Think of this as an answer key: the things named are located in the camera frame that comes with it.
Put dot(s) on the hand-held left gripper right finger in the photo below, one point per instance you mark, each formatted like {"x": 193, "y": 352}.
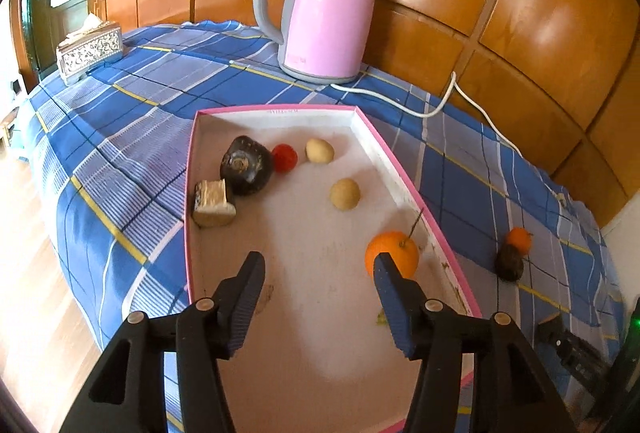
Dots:
{"x": 395, "y": 313}

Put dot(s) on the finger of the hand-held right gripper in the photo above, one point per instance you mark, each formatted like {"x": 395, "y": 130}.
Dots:
{"x": 575, "y": 353}

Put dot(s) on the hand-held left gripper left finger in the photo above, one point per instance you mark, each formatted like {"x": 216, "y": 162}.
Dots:
{"x": 245, "y": 313}

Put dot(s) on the orange with stem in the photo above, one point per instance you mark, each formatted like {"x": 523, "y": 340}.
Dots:
{"x": 395, "y": 245}

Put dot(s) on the pink-sided tray box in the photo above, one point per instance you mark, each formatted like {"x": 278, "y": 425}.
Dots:
{"x": 310, "y": 238}

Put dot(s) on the small dark round vegetable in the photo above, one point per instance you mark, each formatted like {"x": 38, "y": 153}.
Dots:
{"x": 509, "y": 263}

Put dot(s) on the small orange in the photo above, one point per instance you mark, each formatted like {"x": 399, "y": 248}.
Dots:
{"x": 519, "y": 239}

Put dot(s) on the small round potato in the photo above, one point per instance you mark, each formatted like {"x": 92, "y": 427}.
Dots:
{"x": 345, "y": 194}

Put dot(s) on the large dark round vegetable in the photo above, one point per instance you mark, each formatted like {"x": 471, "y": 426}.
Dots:
{"x": 247, "y": 165}

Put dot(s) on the small red tomato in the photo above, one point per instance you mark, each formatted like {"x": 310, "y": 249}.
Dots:
{"x": 285, "y": 157}

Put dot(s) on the small oval potato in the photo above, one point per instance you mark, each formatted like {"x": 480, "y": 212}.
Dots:
{"x": 319, "y": 150}

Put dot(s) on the blue plaid cloth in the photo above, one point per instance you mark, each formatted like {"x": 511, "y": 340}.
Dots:
{"x": 125, "y": 153}

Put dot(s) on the patterned tissue box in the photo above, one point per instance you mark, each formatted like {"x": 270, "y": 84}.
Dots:
{"x": 90, "y": 50}

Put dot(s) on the pink electric kettle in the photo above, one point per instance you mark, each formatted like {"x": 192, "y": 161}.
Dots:
{"x": 330, "y": 13}

